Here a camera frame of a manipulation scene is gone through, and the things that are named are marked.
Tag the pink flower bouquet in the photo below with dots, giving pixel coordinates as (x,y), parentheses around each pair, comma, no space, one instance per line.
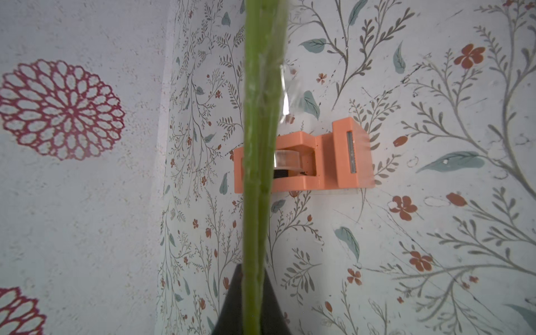
(264,50)

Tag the clear tape piece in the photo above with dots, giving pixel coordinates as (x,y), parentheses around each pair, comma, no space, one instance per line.
(293,100)

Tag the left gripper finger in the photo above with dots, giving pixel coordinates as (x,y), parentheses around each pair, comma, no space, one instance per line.
(272,320)

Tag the orange tape dispenser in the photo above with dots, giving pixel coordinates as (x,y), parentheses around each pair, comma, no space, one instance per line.
(337,160)

